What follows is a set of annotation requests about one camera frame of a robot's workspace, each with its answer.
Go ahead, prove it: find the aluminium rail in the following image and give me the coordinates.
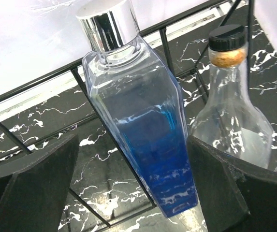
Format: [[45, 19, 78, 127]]
[[0, 0, 227, 121]]

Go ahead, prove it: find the blue clear vodka bottle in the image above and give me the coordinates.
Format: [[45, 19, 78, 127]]
[[76, 0, 198, 218]]

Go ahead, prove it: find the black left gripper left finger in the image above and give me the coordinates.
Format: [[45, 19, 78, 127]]
[[0, 134, 79, 232]]

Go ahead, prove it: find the black wire wine rack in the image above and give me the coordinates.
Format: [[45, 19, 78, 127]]
[[0, 0, 255, 229]]

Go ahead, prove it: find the clear glass bottle top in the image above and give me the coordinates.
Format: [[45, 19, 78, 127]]
[[190, 24, 273, 169]]

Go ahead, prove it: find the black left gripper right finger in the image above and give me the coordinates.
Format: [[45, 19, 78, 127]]
[[187, 136, 277, 232]]

